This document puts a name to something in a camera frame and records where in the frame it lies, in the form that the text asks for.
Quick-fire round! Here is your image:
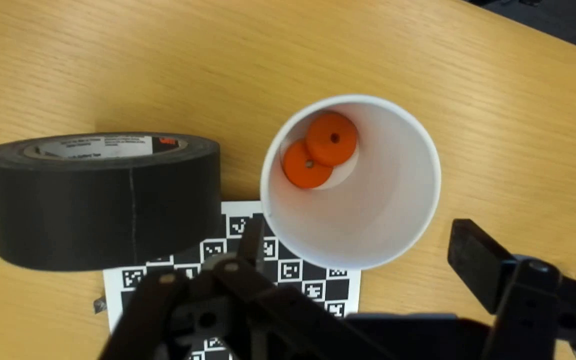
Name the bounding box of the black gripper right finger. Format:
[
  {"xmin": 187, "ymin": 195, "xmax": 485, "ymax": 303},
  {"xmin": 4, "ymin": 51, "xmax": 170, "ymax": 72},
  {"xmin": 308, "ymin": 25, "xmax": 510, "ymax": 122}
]
[{"xmin": 449, "ymin": 218, "xmax": 525, "ymax": 316}]

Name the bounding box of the orange wooden ring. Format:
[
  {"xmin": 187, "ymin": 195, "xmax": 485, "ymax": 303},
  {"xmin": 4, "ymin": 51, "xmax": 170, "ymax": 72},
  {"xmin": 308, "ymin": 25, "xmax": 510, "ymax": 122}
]
[
  {"xmin": 281, "ymin": 139, "xmax": 337, "ymax": 192},
  {"xmin": 302, "ymin": 110, "xmax": 363, "ymax": 168}
]

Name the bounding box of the checkered calibration board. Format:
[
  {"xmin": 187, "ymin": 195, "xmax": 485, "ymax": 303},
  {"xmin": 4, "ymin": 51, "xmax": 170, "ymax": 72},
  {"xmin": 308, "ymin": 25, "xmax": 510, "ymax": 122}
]
[{"xmin": 95, "ymin": 198, "xmax": 365, "ymax": 360}]

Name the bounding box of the black tape roll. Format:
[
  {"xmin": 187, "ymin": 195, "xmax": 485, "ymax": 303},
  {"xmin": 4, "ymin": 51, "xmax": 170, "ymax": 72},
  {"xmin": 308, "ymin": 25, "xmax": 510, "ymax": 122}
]
[{"xmin": 0, "ymin": 131, "xmax": 225, "ymax": 275}]

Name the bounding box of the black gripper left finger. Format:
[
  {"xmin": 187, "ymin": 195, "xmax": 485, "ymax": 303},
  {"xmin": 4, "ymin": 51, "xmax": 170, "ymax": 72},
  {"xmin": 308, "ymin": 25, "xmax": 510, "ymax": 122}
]
[{"xmin": 236, "ymin": 216, "xmax": 267, "ymax": 273}]

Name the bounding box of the white paper cup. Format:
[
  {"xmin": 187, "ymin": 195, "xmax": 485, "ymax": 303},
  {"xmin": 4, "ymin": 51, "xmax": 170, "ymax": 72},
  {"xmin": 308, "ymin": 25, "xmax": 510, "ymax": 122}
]
[{"xmin": 259, "ymin": 92, "xmax": 445, "ymax": 273}]

